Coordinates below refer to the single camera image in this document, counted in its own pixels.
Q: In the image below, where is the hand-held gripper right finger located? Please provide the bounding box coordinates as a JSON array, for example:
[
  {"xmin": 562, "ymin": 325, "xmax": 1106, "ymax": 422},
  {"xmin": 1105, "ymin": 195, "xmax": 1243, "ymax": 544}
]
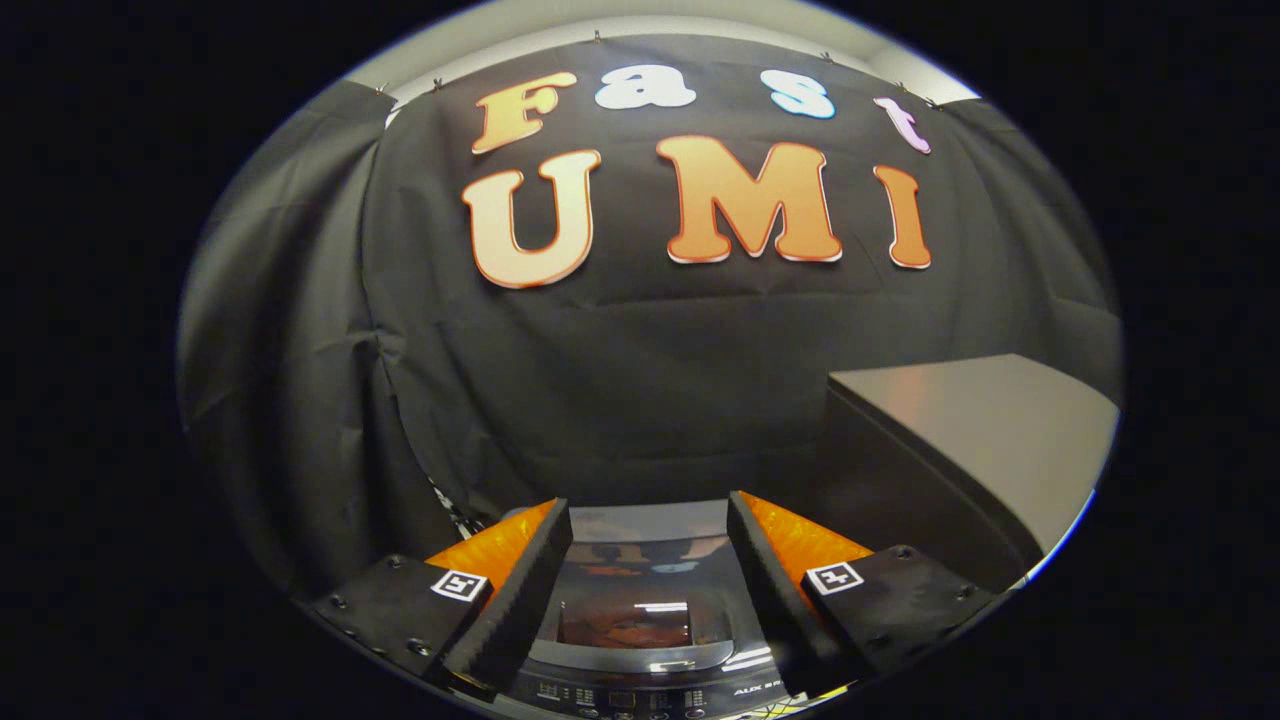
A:
[{"xmin": 726, "ymin": 490, "xmax": 1001, "ymax": 699}]

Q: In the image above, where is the grey washing machine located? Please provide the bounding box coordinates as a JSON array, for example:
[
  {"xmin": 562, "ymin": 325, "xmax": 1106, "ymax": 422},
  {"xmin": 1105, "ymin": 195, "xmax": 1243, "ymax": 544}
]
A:
[{"xmin": 500, "ymin": 500, "xmax": 831, "ymax": 720}]

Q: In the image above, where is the grey cabinet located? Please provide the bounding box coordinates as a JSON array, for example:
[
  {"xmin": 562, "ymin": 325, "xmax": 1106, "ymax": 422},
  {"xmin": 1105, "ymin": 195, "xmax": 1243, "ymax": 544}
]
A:
[{"xmin": 815, "ymin": 352, "xmax": 1123, "ymax": 593}]

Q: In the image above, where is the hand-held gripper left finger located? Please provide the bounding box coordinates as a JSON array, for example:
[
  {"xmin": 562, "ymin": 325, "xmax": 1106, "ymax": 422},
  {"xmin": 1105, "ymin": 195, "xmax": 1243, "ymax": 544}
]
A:
[{"xmin": 310, "ymin": 498, "xmax": 574, "ymax": 701}]

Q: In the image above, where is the dark washing machine lid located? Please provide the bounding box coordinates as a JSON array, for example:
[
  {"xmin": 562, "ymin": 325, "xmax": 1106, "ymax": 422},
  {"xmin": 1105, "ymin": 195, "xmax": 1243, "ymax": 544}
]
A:
[{"xmin": 545, "ymin": 500, "xmax": 743, "ymax": 673}]

